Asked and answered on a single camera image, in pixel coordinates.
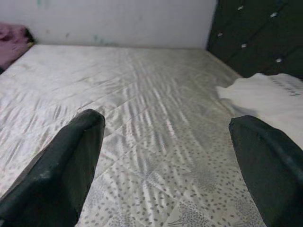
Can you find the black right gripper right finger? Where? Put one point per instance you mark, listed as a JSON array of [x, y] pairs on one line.
[[277, 177]]

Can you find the white pillow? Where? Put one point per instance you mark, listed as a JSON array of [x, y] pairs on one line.
[[262, 94]]

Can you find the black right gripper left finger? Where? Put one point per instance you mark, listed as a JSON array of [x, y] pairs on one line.
[[52, 184]]

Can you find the black tufted headboard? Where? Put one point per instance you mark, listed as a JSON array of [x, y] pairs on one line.
[[260, 30]]

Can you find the purple cartoon print blanket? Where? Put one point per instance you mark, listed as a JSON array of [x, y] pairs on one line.
[[11, 45]]

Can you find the white quilted mattress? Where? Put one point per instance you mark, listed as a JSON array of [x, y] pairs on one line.
[[142, 94]]

